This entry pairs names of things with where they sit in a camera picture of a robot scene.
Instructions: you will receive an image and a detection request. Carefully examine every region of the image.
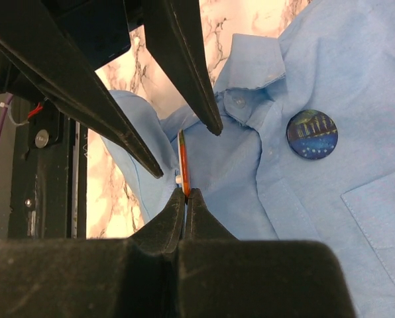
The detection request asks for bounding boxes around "light blue shirt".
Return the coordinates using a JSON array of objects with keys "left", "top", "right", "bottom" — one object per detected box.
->
[{"left": 105, "top": 1, "right": 395, "bottom": 317}]

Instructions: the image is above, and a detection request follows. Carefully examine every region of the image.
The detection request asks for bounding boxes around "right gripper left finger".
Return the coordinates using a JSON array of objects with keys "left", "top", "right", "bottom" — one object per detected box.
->
[{"left": 0, "top": 189, "right": 185, "bottom": 317}]

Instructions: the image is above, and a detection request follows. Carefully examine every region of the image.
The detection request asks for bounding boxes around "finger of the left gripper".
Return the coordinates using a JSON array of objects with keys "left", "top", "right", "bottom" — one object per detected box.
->
[
  {"left": 0, "top": 1, "right": 163, "bottom": 178},
  {"left": 143, "top": 0, "right": 223, "bottom": 135}
]

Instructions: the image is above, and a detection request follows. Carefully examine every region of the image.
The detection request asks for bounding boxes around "blue round brooch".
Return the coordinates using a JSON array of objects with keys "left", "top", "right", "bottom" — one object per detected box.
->
[{"left": 286, "top": 109, "right": 338, "bottom": 160}]

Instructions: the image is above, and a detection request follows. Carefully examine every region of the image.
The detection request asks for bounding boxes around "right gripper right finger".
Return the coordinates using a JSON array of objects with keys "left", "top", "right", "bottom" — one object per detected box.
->
[{"left": 179, "top": 189, "right": 355, "bottom": 317}]

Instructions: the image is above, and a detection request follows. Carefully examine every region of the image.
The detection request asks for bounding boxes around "orange round brooch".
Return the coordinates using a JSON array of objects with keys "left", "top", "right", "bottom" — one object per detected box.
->
[{"left": 176, "top": 129, "right": 191, "bottom": 198}]

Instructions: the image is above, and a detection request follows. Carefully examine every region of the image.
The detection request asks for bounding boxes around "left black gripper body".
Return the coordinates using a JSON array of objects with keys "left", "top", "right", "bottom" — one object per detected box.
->
[{"left": 0, "top": 1, "right": 143, "bottom": 96}]

